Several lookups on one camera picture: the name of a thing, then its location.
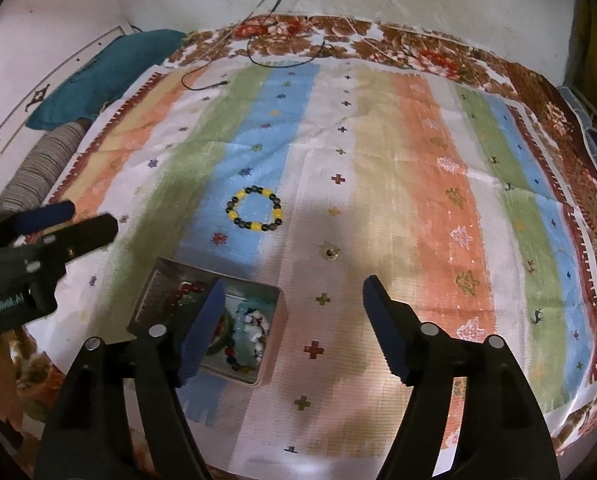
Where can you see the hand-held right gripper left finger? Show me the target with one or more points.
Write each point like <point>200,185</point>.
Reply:
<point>203,332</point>

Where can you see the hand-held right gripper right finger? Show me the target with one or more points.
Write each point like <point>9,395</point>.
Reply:
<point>384,332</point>

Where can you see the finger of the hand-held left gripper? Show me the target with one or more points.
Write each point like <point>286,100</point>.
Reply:
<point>88,235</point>
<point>48,212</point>

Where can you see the green jade bangle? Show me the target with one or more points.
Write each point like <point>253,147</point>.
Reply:
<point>223,332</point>

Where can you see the silver metal tin box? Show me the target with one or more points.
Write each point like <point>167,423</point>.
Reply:
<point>268,340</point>

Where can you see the grey striped pillow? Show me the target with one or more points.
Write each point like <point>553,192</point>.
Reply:
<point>43,165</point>

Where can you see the white headboard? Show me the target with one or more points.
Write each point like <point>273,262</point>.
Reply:
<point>38,70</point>

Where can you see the teal pillow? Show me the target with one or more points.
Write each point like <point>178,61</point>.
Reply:
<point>98,75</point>

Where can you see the striped pastel cloth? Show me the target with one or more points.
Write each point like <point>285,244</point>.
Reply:
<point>378,160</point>

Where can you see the metal rack with clothes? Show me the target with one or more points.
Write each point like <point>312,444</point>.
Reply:
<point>595,125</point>

